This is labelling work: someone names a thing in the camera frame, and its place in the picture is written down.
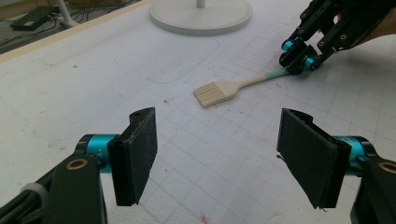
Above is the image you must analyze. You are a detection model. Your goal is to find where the teal-handled wooden spatula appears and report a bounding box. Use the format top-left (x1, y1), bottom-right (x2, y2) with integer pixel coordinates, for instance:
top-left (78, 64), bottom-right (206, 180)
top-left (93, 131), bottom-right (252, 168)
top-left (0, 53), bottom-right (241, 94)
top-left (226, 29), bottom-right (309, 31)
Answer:
top-left (192, 67), bottom-right (290, 109)

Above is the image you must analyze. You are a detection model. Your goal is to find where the black flat box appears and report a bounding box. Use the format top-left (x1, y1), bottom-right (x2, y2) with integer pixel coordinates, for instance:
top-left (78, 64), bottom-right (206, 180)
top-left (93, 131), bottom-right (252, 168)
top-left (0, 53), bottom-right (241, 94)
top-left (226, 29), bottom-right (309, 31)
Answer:
top-left (8, 5), bottom-right (60, 32)

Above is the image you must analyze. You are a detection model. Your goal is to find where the white hook stand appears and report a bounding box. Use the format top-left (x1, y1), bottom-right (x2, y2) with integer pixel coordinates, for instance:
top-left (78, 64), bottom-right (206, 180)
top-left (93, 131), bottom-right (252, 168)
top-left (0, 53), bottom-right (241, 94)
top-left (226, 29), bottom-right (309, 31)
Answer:
top-left (148, 0), bottom-right (254, 36)

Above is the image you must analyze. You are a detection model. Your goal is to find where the white grid mat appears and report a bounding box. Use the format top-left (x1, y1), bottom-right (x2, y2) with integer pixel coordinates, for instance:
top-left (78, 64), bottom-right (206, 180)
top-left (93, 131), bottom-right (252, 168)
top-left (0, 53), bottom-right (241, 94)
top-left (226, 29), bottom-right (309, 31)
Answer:
top-left (0, 0), bottom-right (396, 224)

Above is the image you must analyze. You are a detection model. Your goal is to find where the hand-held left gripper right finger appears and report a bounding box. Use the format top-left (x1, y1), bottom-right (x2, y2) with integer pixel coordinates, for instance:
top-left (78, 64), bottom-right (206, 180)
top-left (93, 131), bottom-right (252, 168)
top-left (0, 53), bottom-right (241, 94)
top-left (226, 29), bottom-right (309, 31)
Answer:
top-left (276, 107), bottom-right (373, 210)

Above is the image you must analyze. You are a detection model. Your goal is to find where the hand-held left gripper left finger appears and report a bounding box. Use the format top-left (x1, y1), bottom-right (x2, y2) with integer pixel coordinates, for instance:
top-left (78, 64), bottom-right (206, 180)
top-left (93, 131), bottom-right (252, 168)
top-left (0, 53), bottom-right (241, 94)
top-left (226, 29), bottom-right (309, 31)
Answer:
top-left (77, 106), bottom-right (159, 207)

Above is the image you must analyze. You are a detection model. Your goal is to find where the white floor stand frame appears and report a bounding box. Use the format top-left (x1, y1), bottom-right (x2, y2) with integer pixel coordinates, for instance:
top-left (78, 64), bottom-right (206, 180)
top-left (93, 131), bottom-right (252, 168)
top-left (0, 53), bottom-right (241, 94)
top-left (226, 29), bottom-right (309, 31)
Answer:
top-left (55, 0), bottom-right (80, 28)

